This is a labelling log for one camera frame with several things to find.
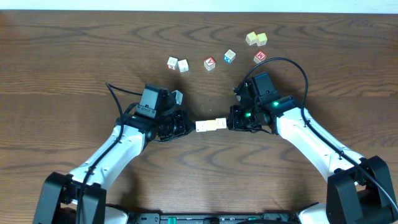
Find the white wooden block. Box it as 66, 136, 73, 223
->
216, 118, 227, 129
195, 121, 208, 133

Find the yellow wooden block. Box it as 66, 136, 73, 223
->
206, 119, 218, 131

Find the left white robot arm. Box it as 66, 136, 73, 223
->
34, 110, 195, 223

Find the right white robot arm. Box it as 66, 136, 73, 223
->
227, 91, 397, 223

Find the wooden block red M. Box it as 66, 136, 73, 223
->
253, 51, 267, 64

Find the wooden block teal side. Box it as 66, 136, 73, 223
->
177, 59, 189, 72

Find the wooden block blue X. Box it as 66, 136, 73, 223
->
224, 49, 236, 63

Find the wooden block red 3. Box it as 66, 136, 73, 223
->
167, 57, 178, 70

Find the wooden block red A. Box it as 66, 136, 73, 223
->
204, 57, 216, 71

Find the yellow-edged wooden block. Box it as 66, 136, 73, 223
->
256, 32, 268, 46

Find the plain wooden block left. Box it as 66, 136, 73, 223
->
245, 32, 257, 45

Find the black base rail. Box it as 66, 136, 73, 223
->
127, 213, 301, 224

